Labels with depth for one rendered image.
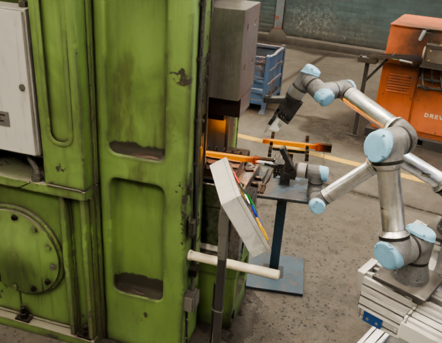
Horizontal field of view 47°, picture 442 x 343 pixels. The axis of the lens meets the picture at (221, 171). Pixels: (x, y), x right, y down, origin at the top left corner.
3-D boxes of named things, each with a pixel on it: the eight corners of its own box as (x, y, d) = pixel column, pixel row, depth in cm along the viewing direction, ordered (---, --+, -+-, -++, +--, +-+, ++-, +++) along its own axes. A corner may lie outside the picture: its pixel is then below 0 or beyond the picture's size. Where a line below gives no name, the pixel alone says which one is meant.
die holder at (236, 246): (253, 229, 304) (260, 160, 285) (237, 265, 271) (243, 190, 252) (165, 210, 317) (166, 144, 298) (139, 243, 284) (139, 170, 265)
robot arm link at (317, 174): (326, 186, 251) (328, 170, 248) (304, 182, 254) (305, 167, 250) (328, 179, 258) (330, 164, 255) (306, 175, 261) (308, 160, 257)
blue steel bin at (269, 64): (281, 98, 699) (287, 44, 668) (264, 115, 632) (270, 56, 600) (201, 84, 736) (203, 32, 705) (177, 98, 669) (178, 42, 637)
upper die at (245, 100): (249, 105, 258) (251, 87, 254) (239, 118, 241) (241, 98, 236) (171, 94, 268) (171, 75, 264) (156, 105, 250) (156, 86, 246)
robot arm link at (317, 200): (408, 164, 228) (317, 220, 245) (402, 154, 238) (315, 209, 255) (394, 145, 225) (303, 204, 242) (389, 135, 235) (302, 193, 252)
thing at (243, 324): (277, 294, 324) (277, 292, 323) (256, 361, 273) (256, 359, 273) (217, 280, 333) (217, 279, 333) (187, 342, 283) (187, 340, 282)
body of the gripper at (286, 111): (286, 126, 230) (302, 105, 224) (270, 115, 230) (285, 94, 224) (289, 120, 236) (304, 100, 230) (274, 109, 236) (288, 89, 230)
